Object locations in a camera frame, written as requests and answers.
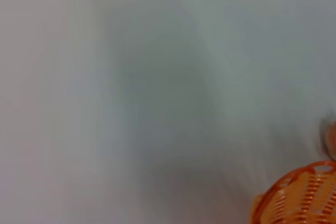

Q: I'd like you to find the orange striped bread loaf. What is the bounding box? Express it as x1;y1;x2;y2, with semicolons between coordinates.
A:
321;114;336;161

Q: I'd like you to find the orange wire basket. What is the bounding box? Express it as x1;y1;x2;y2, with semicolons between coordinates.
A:
251;160;336;224

